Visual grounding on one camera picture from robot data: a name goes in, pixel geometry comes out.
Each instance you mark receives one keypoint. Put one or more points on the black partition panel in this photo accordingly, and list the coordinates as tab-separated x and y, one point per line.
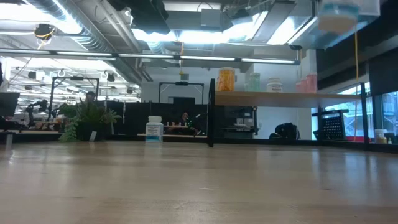
140	115

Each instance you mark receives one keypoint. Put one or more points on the white container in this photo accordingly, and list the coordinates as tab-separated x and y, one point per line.
379	135

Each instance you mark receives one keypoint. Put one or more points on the orange pill bottle white cap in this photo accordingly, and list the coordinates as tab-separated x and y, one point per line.
226	80

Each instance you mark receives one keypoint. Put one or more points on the black dome fixture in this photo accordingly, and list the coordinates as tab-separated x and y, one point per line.
45	31

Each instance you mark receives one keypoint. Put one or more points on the person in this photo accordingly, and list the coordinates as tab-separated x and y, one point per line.
90	97
185	119

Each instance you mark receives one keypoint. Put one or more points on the black equipment stand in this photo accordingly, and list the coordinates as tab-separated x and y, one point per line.
239	124

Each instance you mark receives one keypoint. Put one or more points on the dark monitor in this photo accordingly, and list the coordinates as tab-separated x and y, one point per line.
8	104

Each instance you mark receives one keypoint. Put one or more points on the white bottle blue label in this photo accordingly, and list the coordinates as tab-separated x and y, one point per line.
275	85
154	130

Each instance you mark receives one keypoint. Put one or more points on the succulent plant in black pot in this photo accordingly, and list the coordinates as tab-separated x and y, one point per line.
88	124

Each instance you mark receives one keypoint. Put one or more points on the long light bar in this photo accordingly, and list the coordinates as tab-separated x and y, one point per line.
84	53

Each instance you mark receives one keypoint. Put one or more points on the large silver air duct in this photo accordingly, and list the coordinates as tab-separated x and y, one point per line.
280	25

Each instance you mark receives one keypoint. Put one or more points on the black aluminium rig frame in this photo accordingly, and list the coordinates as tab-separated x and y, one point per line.
357	146

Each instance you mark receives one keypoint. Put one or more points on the wooden shelf with black frame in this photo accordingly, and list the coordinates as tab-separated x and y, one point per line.
280	99

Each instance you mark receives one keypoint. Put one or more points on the black rounded bag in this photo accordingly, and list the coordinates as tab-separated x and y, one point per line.
284	130

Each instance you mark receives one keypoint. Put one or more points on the small green pill bottle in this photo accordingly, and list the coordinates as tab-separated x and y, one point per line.
254	82

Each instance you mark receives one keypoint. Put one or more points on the black perforated railing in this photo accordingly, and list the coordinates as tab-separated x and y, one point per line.
334	127

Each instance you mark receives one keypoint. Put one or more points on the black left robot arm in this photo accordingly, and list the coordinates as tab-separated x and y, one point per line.
140	15

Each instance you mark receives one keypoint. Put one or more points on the silver ventilation duct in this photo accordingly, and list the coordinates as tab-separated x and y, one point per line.
87	40

